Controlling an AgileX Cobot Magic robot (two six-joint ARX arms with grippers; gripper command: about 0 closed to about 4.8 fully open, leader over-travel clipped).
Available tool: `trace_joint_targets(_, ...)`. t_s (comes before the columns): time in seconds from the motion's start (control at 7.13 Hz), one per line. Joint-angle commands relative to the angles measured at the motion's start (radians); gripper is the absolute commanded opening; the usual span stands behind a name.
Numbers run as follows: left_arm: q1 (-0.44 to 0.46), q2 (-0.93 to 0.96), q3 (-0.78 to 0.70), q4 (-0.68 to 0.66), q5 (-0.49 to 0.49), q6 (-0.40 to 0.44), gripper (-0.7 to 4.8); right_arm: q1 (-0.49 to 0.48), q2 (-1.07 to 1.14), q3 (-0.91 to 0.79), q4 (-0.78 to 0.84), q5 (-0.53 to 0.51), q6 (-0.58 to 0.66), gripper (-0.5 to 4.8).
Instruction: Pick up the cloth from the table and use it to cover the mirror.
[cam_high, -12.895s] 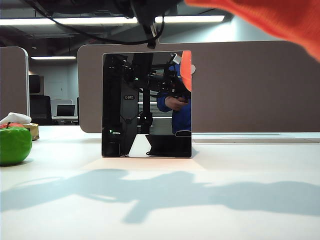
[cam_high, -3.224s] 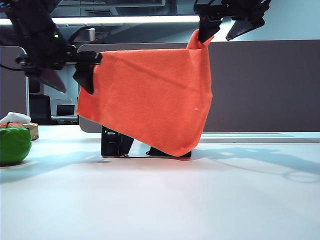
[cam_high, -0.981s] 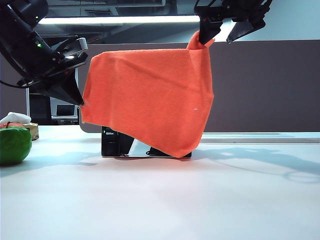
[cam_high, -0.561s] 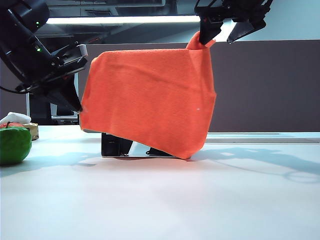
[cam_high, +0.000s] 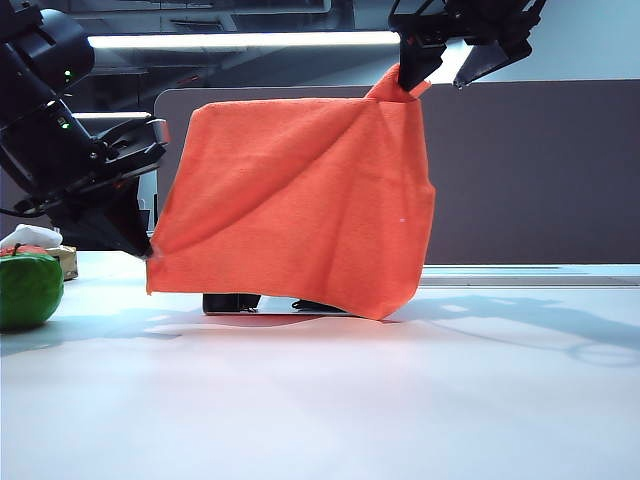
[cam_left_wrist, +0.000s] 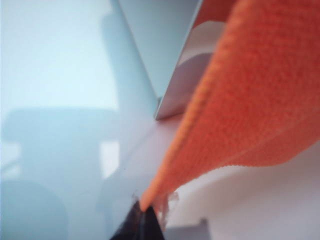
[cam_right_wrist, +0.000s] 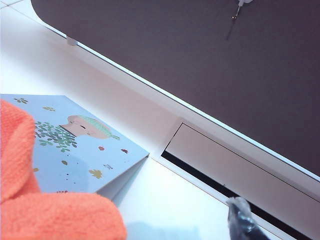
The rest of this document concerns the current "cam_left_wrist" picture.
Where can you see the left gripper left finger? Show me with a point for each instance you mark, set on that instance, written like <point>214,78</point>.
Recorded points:
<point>132,225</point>

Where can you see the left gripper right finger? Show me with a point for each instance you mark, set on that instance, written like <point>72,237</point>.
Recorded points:
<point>153,225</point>

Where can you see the orange microfibre cloth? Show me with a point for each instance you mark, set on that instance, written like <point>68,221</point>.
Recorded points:
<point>250,100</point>

